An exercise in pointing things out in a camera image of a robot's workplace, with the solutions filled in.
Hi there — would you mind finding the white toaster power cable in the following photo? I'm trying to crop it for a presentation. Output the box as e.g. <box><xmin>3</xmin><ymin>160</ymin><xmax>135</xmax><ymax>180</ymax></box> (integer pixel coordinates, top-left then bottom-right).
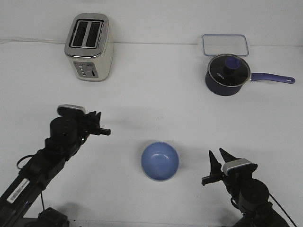
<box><xmin>0</xmin><ymin>37</ymin><xmax>67</xmax><ymax>45</ymax></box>

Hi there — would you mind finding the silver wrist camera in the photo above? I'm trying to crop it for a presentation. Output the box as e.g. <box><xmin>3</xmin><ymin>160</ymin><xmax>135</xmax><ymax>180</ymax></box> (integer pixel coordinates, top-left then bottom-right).
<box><xmin>223</xmin><ymin>158</ymin><xmax>251</xmax><ymax>175</ymax></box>
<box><xmin>57</xmin><ymin>104</ymin><xmax>86</xmax><ymax>116</ymax></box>

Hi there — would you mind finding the blue bowl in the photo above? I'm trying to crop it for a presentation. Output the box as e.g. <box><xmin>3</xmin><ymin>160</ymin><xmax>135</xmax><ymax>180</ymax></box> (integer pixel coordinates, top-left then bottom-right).
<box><xmin>141</xmin><ymin>141</ymin><xmax>180</xmax><ymax>182</ymax></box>

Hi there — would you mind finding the silver two-slot toaster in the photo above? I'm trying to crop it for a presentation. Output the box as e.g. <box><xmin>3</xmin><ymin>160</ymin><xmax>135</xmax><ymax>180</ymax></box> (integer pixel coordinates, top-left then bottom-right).
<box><xmin>64</xmin><ymin>13</ymin><xmax>114</xmax><ymax>81</ymax></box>

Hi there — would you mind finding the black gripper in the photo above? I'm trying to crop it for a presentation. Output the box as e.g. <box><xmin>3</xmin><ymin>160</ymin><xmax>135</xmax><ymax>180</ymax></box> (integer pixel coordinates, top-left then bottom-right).
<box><xmin>49</xmin><ymin>111</ymin><xmax>111</xmax><ymax>151</ymax></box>
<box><xmin>201</xmin><ymin>148</ymin><xmax>258</xmax><ymax>196</ymax></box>

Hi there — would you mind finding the clear rectangular container lid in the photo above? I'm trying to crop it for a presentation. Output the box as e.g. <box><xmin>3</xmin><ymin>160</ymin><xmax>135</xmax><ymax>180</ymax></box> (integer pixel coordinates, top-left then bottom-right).
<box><xmin>202</xmin><ymin>34</ymin><xmax>249</xmax><ymax>56</ymax></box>

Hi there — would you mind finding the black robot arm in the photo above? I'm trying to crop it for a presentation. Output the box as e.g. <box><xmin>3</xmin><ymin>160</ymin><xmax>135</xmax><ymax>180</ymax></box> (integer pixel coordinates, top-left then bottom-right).
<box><xmin>0</xmin><ymin>110</ymin><xmax>111</xmax><ymax>227</ymax></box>
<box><xmin>201</xmin><ymin>148</ymin><xmax>296</xmax><ymax>227</ymax></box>

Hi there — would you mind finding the glass pot lid blue knob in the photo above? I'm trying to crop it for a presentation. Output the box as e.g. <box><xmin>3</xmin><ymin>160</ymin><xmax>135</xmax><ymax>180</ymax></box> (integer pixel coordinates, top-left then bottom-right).
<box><xmin>207</xmin><ymin>54</ymin><xmax>250</xmax><ymax>87</ymax></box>

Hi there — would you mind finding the dark blue saucepan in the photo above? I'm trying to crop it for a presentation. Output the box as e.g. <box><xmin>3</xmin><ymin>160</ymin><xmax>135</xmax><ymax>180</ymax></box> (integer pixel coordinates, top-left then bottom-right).
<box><xmin>205</xmin><ymin>53</ymin><xmax>296</xmax><ymax>96</ymax></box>

